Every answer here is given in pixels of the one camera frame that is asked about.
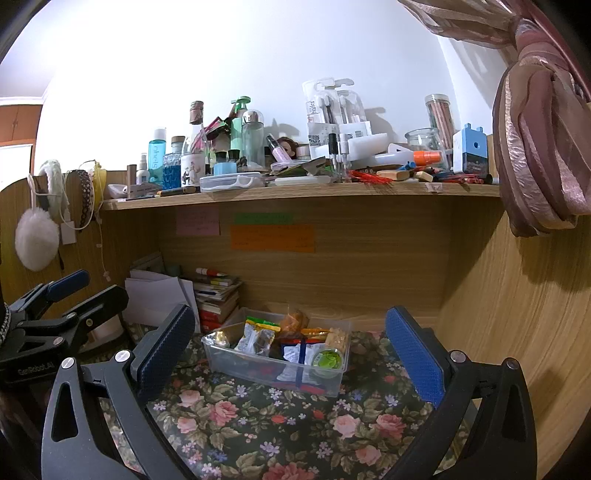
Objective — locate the white paper sheets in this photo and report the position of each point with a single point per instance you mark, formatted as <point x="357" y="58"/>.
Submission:
<point x="154" y="297"/>

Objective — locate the white fluffy headband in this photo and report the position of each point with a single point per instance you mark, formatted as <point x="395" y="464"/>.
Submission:
<point x="53" y="184"/>

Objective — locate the white fluffy pompom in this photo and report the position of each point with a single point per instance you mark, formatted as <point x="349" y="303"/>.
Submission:
<point x="36" y="240"/>

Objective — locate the silver dark snack packet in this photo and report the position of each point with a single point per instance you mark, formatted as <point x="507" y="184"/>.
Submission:
<point x="256" y="340"/>

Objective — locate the pink spray bottle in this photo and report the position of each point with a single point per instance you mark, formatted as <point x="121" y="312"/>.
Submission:
<point x="277" y="148"/>

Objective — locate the orange sticky note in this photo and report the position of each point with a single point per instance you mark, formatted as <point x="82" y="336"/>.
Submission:
<point x="272" y="238"/>

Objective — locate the white printed bottle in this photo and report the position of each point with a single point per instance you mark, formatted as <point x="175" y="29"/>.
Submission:
<point x="193" y="170"/>

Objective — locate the small wooden cylinder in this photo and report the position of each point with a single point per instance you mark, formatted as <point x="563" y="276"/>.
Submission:
<point x="131" y="175"/>

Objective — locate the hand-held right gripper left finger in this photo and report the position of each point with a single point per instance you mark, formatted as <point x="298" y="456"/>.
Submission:
<point x="167" y="346"/>

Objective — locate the white packaged brush set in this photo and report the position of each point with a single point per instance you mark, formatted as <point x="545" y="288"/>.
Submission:
<point x="330" y="110"/>

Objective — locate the clear jar of pencils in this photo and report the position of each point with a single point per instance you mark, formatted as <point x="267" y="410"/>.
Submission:
<point x="442" y="117"/>

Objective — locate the blue round jar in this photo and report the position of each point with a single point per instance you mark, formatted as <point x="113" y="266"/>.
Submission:
<point x="225" y="168"/>

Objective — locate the orange capped marker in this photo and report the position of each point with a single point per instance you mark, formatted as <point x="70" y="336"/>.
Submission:
<point x="427" y="157"/>

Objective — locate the blue pencil sharpener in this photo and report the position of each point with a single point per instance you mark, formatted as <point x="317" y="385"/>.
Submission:
<point x="471" y="154"/>

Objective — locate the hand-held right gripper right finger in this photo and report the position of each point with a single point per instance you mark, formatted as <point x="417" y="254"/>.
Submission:
<point x="414" y="355"/>

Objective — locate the wooden cabinet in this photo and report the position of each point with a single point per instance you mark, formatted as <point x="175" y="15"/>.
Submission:
<point x="18" y="122"/>

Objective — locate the small white dish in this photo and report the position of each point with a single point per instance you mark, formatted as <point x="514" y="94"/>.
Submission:
<point x="117" y="190"/>

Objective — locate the empty glass jar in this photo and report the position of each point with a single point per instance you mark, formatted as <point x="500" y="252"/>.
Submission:
<point x="422" y="143"/>

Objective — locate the yellow headband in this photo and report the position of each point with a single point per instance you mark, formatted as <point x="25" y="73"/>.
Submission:
<point x="100" y="182"/>

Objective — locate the clear bottle silver cap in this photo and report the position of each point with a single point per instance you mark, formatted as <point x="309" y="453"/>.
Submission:
<point x="253" y="141"/>

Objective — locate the green pump bottle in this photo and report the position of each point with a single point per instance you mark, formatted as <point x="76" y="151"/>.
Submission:
<point x="239" y="127"/>

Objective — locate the bundle of red sticks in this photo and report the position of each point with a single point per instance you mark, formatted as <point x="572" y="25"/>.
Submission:
<point x="369" y="176"/>

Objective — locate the small white spray bottle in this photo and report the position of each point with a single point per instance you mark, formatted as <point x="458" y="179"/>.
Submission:
<point x="142" y="170"/>

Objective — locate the brown bread bun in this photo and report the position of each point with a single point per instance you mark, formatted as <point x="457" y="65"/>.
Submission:
<point x="293" y="321"/>

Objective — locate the doll head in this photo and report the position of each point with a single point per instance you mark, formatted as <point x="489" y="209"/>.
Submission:
<point x="290" y="146"/>

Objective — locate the white flat case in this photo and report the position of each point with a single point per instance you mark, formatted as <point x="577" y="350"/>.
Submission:
<point x="302" y="180"/>

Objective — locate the green snack packet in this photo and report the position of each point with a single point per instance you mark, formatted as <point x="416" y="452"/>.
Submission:
<point x="263" y="321"/>

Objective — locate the floral tablecloth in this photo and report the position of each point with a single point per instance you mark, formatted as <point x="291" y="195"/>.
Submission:
<point x="277" y="429"/>

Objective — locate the pink curtain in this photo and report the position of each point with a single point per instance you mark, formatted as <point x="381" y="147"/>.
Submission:
<point x="540" y="138"/>

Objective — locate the green jelly cup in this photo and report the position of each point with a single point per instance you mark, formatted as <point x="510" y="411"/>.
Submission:
<point x="327" y="359"/>

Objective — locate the blue white snack packet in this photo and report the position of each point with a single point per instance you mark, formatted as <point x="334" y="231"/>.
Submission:
<point x="295" y="353"/>

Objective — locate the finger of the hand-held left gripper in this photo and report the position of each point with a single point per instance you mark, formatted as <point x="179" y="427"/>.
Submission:
<point x="69" y="284"/>
<point x="104" y="304"/>

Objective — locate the red white tube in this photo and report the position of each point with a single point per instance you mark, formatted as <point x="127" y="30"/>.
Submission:
<point x="211" y="272"/>

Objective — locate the blue glass bottle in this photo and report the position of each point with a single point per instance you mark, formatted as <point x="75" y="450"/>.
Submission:
<point x="174" y="166"/>

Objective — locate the pink sticky note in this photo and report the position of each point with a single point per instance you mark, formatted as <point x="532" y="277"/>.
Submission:
<point x="197" y="221"/>

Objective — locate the small silver snack packet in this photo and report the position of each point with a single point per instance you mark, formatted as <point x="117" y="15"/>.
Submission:
<point x="217" y="339"/>

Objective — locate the stack of books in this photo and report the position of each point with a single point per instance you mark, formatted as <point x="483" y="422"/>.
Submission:
<point x="217" y="300"/>

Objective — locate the beaded headband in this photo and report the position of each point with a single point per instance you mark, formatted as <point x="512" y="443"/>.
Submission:
<point x="85" y="198"/>

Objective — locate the clear lidded container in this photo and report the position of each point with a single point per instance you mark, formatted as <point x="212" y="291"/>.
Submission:
<point x="231" y="181"/>

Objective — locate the clear plastic box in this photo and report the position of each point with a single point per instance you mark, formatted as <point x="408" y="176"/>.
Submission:
<point x="258" y="369"/>

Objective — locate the white rectangular box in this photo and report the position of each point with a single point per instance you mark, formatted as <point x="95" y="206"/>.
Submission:
<point x="364" y="145"/>

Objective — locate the green sticky note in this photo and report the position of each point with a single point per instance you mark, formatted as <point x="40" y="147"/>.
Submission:
<point x="263" y="218"/>

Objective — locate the blue mouthwash bottle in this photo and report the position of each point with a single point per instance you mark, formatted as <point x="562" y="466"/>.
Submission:
<point x="157" y="159"/>

